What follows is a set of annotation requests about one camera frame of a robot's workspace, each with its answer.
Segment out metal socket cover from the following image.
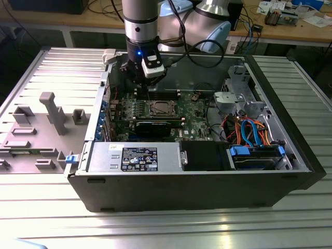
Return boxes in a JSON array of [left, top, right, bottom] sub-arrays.
[[148, 100, 174, 117]]

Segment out black RAM slot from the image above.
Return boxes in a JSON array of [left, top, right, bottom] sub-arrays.
[[136, 94, 181, 101], [136, 88, 181, 95], [133, 115, 185, 123]]

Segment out CPU socket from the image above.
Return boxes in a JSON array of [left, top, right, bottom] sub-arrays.
[[147, 100, 179, 117]]

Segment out white case corner latch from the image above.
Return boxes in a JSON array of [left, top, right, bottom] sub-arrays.
[[102, 48, 117, 65]]

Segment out wooden desk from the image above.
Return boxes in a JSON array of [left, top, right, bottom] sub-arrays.
[[0, 0, 332, 49]]

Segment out black graphics card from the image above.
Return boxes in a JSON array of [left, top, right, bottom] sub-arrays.
[[129, 120, 173, 139]]

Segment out green motherboard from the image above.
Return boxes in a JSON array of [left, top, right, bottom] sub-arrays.
[[102, 87, 217, 143]]

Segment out black box on desk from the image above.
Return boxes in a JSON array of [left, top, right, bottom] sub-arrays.
[[7, 0, 90, 15]]

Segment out silver metal drive cage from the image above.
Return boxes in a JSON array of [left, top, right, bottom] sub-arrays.
[[214, 64, 273, 122]]

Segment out grey power supply unit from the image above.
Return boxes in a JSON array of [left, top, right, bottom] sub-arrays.
[[87, 142, 184, 173]]

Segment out black tower box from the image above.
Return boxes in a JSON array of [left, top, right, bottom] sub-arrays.
[[228, 0, 244, 32]]

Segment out black drive bay box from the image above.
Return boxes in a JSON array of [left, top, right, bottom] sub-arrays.
[[181, 141, 230, 172]]

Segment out grey parts rack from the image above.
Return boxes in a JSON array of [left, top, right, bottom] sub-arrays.
[[0, 92, 91, 174]]

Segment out black open PC case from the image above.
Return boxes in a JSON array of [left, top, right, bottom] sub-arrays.
[[63, 49, 327, 213]]

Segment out copper heat sink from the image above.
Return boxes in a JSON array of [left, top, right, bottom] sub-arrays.
[[264, 7, 280, 26]]

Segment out white paper sheets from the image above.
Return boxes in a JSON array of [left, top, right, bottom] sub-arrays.
[[256, 0, 286, 13], [302, 15, 332, 29]]

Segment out hard disk in blue carrier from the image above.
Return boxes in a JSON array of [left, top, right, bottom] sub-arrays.
[[228, 145, 286, 171]]

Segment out grey metal device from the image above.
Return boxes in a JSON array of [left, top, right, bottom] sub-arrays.
[[279, 10, 299, 26]]

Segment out blue flat box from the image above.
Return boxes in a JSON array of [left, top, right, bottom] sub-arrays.
[[292, 0, 325, 11]]

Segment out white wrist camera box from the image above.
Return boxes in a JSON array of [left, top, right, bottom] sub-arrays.
[[141, 53, 167, 79]]

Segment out blue hanging cable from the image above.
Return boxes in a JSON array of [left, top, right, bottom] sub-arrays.
[[247, 22, 256, 51]]

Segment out blue wire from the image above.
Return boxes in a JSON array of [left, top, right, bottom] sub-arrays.
[[241, 120, 262, 148]]

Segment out orange wire bundle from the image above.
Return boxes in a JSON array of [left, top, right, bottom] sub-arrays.
[[222, 115, 274, 147]]

